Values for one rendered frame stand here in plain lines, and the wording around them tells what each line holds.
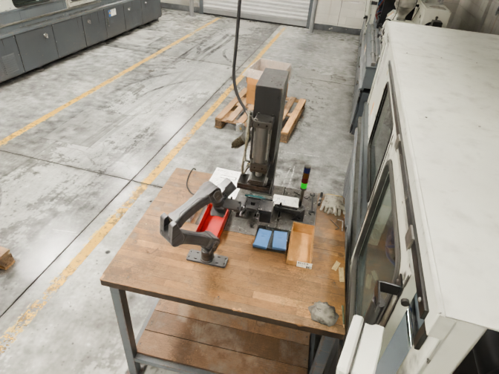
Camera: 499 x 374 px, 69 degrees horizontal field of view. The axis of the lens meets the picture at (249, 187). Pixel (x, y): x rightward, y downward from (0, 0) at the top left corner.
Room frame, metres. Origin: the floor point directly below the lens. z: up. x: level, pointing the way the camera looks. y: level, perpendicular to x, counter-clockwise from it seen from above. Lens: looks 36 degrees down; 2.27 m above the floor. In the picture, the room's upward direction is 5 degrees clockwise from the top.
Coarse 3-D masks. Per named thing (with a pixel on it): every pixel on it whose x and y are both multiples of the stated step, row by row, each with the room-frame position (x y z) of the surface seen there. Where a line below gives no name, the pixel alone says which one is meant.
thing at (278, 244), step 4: (276, 232) 1.46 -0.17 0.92; (280, 232) 1.46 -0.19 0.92; (284, 232) 1.47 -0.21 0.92; (276, 236) 1.43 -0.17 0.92; (284, 236) 1.44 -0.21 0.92; (276, 240) 1.40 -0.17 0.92; (280, 240) 1.40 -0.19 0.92; (284, 240) 1.40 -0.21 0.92; (276, 244) 1.37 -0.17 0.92; (280, 244) 1.37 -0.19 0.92; (284, 244) 1.38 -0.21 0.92; (276, 248) 1.33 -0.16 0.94; (280, 248) 1.32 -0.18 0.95; (284, 248) 1.35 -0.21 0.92
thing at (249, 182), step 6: (240, 174) 1.67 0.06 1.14; (246, 174) 1.67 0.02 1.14; (252, 174) 1.62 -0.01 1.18; (258, 174) 1.60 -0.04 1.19; (264, 174) 1.63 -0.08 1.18; (240, 180) 1.61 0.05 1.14; (246, 180) 1.61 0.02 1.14; (252, 180) 1.56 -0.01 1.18; (258, 180) 1.57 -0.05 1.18; (264, 180) 1.58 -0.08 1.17; (270, 180) 1.63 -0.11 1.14; (240, 186) 1.58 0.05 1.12; (246, 186) 1.58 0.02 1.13; (252, 186) 1.57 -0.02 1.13; (258, 186) 1.57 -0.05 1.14; (264, 186) 1.57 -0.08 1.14; (270, 186) 1.58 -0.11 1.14; (264, 192) 1.56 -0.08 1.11
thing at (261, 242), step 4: (260, 232) 1.45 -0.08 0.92; (264, 232) 1.45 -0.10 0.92; (268, 232) 1.46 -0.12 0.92; (256, 236) 1.42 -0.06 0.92; (260, 236) 1.42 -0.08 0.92; (268, 236) 1.43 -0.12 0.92; (256, 240) 1.39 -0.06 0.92; (260, 240) 1.39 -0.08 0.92; (264, 240) 1.39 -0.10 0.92; (268, 240) 1.39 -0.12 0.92; (252, 244) 1.34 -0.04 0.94; (256, 244) 1.33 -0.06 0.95; (260, 244) 1.36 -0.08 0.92; (264, 244) 1.36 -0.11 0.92; (264, 248) 1.33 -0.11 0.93
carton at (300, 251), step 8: (296, 224) 1.50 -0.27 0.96; (304, 224) 1.50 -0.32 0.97; (296, 232) 1.50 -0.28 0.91; (304, 232) 1.50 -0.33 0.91; (312, 232) 1.49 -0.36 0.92; (296, 240) 1.43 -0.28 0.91; (304, 240) 1.44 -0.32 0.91; (312, 240) 1.41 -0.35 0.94; (288, 248) 1.36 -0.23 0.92; (296, 248) 1.38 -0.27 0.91; (304, 248) 1.38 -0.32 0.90; (312, 248) 1.32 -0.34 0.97; (288, 256) 1.31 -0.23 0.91; (296, 256) 1.32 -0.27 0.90; (304, 256) 1.32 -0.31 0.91; (312, 256) 1.27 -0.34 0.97; (296, 264) 1.26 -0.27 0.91; (304, 264) 1.25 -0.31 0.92; (312, 264) 1.25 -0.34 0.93
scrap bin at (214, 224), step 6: (210, 204) 1.61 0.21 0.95; (210, 210) 1.61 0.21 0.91; (228, 210) 1.58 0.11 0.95; (204, 216) 1.52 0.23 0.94; (210, 216) 1.57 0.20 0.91; (216, 216) 1.57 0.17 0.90; (228, 216) 1.58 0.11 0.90; (204, 222) 1.51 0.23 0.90; (210, 222) 1.52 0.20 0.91; (216, 222) 1.52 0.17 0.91; (222, 222) 1.47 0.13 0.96; (198, 228) 1.42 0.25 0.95; (204, 228) 1.47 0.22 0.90; (210, 228) 1.47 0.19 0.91; (216, 228) 1.47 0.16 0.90; (222, 228) 1.45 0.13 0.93; (216, 234) 1.42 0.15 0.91
